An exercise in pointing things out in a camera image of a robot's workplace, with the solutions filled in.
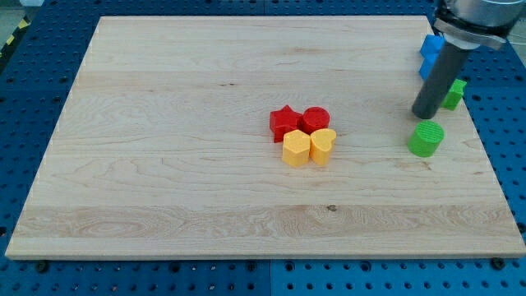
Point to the green cylinder block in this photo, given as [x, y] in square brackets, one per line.
[426, 138]

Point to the red star block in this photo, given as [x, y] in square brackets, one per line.
[284, 120]

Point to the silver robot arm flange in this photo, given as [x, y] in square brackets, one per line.
[468, 24]

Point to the yellow heart block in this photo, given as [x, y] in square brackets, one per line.
[322, 145]

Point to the blue block lower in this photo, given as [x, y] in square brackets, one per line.
[427, 65]

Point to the yellow hexagon block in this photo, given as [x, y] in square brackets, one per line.
[296, 148]

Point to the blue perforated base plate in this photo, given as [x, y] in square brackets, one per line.
[39, 68]

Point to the blue block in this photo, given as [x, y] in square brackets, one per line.
[427, 65]
[432, 44]

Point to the red cylinder block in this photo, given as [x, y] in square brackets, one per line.
[315, 118]

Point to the wooden board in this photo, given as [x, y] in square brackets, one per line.
[163, 149]

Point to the green star block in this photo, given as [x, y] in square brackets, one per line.
[454, 95]

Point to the blue block upper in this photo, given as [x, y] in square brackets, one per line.
[432, 44]

